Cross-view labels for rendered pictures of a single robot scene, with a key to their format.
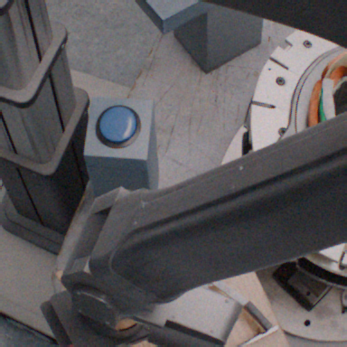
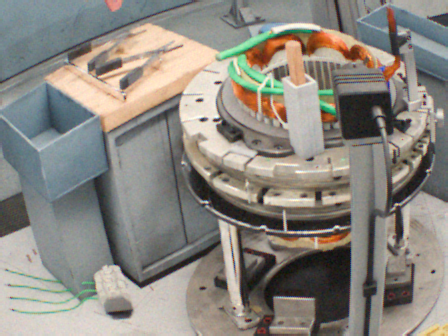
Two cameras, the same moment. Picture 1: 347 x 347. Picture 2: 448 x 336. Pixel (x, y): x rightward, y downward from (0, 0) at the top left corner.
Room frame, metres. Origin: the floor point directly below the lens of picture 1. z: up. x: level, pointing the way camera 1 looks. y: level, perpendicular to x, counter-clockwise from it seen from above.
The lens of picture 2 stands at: (0.04, -1.40, 1.81)
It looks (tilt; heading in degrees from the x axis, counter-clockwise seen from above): 33 degrees down; 79
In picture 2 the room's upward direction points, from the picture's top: 8 degrees counter-clockwise
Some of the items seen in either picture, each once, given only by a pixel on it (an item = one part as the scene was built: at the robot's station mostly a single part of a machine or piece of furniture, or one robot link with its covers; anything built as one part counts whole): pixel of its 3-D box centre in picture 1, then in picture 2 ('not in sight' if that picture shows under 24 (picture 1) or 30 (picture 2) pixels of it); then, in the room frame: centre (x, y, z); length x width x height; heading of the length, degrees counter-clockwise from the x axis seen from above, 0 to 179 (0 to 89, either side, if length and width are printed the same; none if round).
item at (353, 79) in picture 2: not in sight; (360, 96); (0.28, -0.71, 1.37); 0.06 x 0.04 x 0.04; 78
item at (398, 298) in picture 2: not in sight; (399, 285); (0.48, -0.31, 0.81); 0.08 x 0.05 x 0.01; 69
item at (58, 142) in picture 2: not in sight; (57, 197); (0.06, -0.06, 0.92); 0.17 x 0.11 x 0.28; 114
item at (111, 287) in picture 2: not in sight; (111, 289); (0.10, -0.13, 0.80); 0.10 x 0.05 x 0.04; 87
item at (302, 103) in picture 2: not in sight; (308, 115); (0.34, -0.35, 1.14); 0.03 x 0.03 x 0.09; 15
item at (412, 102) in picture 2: not in sight; (408, 67); (0.50, -0.31, 1.15); 0.03 x 0.02 x 0.12; 7
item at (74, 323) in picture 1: (114, 305); not in sight; (0.17, 0.05, 1.28); 0.10 x 0.07 x 0.07; 114
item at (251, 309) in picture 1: (257, 316); (130, 78); (0.19, -0.08, 1.09); 0.04 x 0.01 x 0.02; 39
